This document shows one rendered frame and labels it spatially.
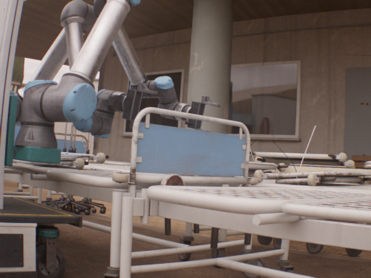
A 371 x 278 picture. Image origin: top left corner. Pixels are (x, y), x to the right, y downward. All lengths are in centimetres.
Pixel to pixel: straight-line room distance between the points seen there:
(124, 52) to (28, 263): 113
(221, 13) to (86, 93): 553
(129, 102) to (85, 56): 31
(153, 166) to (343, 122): 644
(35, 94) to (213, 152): 83
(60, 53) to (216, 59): 482
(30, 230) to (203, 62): 546
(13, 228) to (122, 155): 960
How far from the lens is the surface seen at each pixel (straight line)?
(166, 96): 255
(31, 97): 205
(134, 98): 219
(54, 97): 195
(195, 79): 717
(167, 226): 217
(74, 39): 232
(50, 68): 254
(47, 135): 204
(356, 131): 811
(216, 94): 709
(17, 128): 390
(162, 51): 1095
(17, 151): 209
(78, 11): 237
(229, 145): 237
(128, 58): 251
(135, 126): 193
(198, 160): 220
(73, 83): 195
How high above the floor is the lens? 58
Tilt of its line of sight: 3 degrees up
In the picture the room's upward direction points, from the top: 4 degrees clockwise
